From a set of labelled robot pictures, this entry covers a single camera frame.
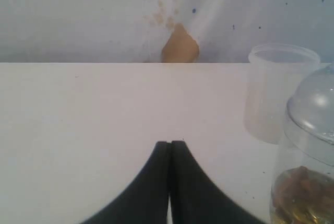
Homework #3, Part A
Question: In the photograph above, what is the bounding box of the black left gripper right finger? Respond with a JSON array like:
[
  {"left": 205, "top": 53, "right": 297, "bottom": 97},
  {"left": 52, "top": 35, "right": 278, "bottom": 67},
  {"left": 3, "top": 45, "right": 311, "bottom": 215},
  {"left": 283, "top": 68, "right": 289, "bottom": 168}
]
[{"left": 170, "top": 141, "right": 262, "bottom": 223}]

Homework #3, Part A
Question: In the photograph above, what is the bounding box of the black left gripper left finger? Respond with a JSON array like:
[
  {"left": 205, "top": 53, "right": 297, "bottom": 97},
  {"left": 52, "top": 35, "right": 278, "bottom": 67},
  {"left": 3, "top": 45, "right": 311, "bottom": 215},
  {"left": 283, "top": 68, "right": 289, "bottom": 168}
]
[{"left": 84, "top": 142, "right": 171, "bottom": 223}]

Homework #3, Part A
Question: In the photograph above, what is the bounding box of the clear plastic dome lid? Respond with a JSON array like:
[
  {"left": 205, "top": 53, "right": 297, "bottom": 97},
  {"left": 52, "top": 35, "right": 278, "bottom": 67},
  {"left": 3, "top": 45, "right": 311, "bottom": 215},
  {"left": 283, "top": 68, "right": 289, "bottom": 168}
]
[{"left": 287, "top": 63, "right": 333, "bottom": 144}]

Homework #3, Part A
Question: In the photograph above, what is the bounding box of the clear plastic measuring cup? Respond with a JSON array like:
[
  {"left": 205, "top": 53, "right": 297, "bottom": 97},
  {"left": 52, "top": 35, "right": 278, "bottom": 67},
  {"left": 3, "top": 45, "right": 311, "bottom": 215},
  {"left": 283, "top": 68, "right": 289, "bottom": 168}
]
[{"left": 270, "top": 115, "right": 333, "bottom": 223}]

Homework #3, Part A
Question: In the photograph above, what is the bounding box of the frosted translucent plastic container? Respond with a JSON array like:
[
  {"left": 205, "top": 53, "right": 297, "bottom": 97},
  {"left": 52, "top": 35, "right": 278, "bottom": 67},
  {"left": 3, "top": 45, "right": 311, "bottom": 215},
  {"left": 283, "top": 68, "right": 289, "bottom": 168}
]
[{"left": 244, "top": 43, "right": 320, "bottom": 144}]

